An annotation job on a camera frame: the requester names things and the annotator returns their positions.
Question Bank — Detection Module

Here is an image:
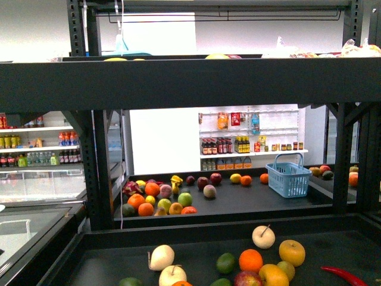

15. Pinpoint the green lime front centre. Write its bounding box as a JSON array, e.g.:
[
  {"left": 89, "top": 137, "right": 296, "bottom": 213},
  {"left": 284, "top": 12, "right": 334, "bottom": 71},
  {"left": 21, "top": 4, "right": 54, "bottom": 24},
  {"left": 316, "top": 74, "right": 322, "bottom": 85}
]
[{"left": 210, "top": 278, "right": 232, "bottom": 286}]

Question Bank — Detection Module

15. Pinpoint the green-brown kiwi upper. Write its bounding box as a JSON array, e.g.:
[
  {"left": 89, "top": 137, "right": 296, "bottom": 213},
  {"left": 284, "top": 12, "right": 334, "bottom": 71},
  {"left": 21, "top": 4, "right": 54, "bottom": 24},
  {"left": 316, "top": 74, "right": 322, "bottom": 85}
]
[{"left": 277, "top": 261, "right": 295, "bottom": 282}]

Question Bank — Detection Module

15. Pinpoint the red chili pepper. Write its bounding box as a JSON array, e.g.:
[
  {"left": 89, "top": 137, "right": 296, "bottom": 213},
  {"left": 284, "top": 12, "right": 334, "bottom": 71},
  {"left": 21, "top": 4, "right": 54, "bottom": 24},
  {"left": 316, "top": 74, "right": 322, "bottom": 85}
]
[{"left": 320, "top": 266, "right": 367, "bottom": 286}]

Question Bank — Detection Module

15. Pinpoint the white store shelf with bottles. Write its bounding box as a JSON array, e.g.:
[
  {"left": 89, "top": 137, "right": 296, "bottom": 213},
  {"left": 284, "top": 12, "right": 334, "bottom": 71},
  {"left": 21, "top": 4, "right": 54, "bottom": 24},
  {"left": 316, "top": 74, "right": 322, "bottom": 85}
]
[{"left": 198, "top": 104, "right": 307, "bottom": 171}]

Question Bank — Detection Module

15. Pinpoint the white round pear with stem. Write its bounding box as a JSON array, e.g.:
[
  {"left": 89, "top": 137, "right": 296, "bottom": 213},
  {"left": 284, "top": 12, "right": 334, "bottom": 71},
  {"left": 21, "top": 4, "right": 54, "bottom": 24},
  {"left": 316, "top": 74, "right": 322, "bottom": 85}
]
[{"left": 252, "top": 225, "right": 276, "bottom": 249}]

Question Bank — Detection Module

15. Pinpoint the far light blue basket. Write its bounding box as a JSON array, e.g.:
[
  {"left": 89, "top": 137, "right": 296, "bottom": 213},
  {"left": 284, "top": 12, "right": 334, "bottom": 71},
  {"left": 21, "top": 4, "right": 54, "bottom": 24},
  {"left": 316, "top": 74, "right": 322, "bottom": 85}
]
[{"left": 266, "top": 153, "right": 312, "bottom": 198}]

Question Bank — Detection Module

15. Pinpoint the orange-yellow round fruit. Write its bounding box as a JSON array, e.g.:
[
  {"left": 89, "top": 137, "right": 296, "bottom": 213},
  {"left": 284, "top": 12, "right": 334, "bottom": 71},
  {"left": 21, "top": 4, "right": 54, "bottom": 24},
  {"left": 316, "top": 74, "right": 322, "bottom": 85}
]
[{"left": 259, "top": 264, "right": 289, "bottom": 286}]

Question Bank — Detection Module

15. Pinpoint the dark green lime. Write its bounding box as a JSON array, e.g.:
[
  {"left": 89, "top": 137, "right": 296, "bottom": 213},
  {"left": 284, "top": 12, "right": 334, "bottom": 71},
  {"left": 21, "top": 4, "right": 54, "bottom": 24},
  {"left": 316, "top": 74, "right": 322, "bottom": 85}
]
[{"left": 216, "top": 253, "right": 236, "bottom": 275}]

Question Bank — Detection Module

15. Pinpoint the black metal shelf rack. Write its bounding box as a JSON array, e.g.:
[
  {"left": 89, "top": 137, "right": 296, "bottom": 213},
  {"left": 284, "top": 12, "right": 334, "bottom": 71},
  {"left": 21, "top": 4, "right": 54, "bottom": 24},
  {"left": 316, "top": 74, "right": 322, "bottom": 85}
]
[{"left": 0, "top": 0, "right": 381, "bottom": 286}]

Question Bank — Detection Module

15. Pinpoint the white pear front left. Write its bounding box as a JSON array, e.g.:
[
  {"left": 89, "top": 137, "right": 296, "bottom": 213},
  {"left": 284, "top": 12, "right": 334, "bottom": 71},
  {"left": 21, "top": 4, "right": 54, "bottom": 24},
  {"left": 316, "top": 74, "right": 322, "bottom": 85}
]
[{"left": 158, "top": 265, "right": 188, "bottom": 286}]

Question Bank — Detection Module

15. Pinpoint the glass freezer chest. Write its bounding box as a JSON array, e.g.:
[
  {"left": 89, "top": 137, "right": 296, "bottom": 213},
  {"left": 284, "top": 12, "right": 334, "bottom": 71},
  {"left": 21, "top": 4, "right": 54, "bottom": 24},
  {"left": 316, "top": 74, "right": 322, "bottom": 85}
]
[{"left": 1, "top": 168, "right": 86, "bottom": 285}]

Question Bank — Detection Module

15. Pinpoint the large orange front left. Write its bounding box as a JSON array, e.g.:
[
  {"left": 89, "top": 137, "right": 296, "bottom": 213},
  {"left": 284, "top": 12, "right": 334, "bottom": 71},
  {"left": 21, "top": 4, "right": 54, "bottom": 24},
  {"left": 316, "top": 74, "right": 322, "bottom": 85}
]
[{"left": 171, "top": 281, "right": 192, "bottom": 286}]

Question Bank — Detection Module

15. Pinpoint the green avocado front left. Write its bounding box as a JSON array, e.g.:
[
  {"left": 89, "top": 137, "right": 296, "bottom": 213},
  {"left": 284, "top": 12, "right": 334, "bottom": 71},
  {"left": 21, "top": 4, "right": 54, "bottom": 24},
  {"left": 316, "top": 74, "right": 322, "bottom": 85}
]
[{"left": 118, "top": 277, "right": 143, "bottom": 286}]

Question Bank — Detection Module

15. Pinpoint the red apple centre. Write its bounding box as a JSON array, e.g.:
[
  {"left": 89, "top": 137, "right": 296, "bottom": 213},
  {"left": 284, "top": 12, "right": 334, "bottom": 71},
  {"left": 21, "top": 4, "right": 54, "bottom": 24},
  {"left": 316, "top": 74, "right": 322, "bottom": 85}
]
[{"left": 233, "top": 271, "right": 263, "bottom": 286}]

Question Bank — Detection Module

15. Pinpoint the small orange near apple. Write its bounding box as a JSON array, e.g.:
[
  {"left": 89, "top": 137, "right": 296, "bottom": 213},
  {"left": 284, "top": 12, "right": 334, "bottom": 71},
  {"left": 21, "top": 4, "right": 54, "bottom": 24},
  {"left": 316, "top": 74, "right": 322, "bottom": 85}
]
[{"left": 239, "top": 248, "right": 263, "bottom": 273}]

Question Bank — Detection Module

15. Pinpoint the yellow-orange apple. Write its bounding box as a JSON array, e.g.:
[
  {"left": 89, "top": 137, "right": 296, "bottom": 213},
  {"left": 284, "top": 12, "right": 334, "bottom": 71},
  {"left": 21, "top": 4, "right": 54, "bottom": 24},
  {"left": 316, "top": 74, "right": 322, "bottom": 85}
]
[{"left": 279, "top": 240, "right": 306, "bottom": 267}]

